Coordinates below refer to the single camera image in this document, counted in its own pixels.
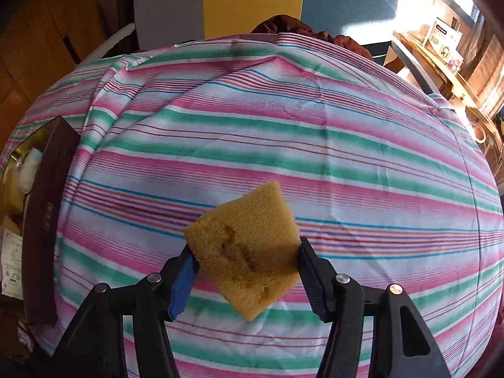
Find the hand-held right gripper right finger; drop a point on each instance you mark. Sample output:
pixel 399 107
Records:
pixel 315 283

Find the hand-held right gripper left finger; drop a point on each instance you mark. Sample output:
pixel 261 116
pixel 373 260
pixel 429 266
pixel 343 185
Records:
pixel 182 287

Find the yellow sponge block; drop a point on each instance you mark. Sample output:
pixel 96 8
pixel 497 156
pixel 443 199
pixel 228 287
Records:
pixel 244 244

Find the gold rectangular tin box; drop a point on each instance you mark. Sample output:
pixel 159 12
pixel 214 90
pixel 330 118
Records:
pixel 43 224

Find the green and white snack packet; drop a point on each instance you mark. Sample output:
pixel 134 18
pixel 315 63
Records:
pixel 12 260

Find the white ball snack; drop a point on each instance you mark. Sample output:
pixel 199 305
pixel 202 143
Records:
pixel 31 167

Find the striped pink green tablecloth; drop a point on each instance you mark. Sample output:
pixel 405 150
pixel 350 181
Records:
pixel 275 145

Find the wooden side shelf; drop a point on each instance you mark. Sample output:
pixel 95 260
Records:
pixel 445 75

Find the brown crumpled cloth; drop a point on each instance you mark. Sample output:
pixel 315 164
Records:
pixel 283 23

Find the white printed box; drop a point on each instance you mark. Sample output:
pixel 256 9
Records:
pixel 441 39

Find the wooden wardrobe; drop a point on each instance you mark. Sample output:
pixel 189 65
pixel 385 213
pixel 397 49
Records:
pixel 39 27

